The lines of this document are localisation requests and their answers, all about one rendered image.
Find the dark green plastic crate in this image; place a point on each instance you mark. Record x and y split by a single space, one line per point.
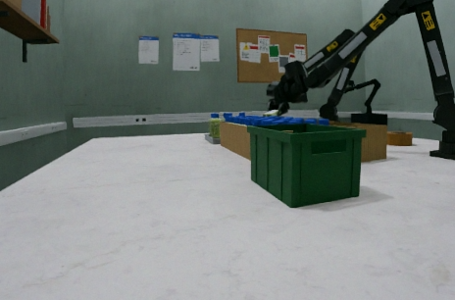
296 178

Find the brown packing tape roll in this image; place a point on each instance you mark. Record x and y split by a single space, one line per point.
399 138

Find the brown cardboard divided carton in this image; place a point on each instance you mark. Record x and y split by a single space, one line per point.
236 139

